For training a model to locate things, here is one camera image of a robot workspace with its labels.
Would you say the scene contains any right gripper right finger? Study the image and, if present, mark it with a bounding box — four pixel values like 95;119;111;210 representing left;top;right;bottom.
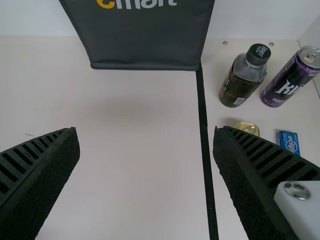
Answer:
212;125;320;240

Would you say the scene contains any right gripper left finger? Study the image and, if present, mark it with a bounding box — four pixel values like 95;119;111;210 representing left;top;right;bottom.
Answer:
0;126;81;240

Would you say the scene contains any small blue pack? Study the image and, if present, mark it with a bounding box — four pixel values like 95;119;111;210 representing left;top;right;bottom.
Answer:
275;129;300;157

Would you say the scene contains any rectangular tin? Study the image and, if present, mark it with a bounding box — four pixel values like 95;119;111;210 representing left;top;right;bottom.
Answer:
232;121;261;137

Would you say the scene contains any black strip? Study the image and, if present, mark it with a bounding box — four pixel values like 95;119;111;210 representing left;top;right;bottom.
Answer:
195;65;220;240

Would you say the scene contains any purple can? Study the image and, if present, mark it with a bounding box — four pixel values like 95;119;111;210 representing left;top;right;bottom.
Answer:
260;45;320;109

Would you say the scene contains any dark grey bag with straps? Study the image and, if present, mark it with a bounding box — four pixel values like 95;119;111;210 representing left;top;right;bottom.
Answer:
58;0;216;72

